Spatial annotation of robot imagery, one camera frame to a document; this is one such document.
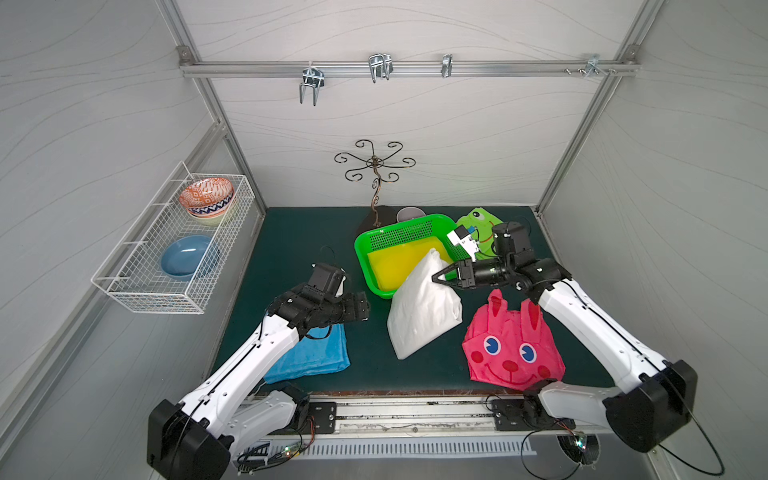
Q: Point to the yellow raincoat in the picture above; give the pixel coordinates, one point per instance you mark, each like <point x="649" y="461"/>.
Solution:
<point x="391" y="266"/>

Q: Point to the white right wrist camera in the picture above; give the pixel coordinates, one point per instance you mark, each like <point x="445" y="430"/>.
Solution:
<point x="463" y="242"/>

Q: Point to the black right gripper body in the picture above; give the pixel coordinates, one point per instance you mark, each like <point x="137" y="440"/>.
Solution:
<point x="462" y="273"/>

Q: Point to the metal double hook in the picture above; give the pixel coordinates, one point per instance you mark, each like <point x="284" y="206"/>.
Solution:
<point x="312" y="80"/>

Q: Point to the metal clip hook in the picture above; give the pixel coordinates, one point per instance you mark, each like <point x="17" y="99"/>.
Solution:
<point x="380" y="66"/>

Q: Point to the dark metal hook stand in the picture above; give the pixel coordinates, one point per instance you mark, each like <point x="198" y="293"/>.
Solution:
<point x="384" y="169"/>

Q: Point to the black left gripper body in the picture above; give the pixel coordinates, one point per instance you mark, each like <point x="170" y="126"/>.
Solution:
<point x="360" y="306"/>

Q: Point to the green frog raincoat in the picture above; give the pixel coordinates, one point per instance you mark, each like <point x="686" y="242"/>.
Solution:
<point x="480" y="222"/>

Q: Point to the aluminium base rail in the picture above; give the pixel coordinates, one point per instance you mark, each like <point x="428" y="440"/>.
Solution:
<point x="408" y="414"/>

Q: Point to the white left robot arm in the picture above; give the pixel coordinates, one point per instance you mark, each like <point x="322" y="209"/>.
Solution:
<point x="189" y="456"/>

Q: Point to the lilac ceramic bowl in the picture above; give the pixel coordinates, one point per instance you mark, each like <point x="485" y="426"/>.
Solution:
<point x="409" y="213"/>

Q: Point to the aluminium top rail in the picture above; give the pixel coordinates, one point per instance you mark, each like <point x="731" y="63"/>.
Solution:
<point x="192" y="67"/>

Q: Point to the blue ceramic bowl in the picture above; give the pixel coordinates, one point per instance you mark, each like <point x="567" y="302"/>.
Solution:
<point x="191" y="257"/>

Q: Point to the white raincoat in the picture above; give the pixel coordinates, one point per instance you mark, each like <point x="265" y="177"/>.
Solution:
<point x="422" y="310"/>

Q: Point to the metal bracket hook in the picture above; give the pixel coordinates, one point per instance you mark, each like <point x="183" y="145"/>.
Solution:
<point x="591" y="68"/>

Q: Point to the small metal hook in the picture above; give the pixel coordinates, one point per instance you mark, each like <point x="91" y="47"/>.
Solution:
<point x="446" y="66"/>

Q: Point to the pink bunny raincoat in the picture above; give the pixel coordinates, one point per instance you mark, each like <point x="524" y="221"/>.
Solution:
<point x="513" y="349"/>

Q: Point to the green plastic basket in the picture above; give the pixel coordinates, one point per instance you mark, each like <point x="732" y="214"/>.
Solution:
<point x="400" y="233"/>

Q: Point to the blue folded raincoat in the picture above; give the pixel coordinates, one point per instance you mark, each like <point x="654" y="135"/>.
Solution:
<point x="326" y="355"/>

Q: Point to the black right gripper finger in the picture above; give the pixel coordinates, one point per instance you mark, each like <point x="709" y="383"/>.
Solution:
<point x="450" y="272"/>
<point x="454" y="282"/>

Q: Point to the white wire wall basket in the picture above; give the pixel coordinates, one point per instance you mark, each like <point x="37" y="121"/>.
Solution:
<point x="131" y="274"/>

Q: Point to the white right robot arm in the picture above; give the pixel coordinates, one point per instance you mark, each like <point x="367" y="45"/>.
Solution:
<point x="651" y="398"/>

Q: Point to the orange patterned bowl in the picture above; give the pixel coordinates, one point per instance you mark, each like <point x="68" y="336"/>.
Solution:
<point x="208" y="197"/>

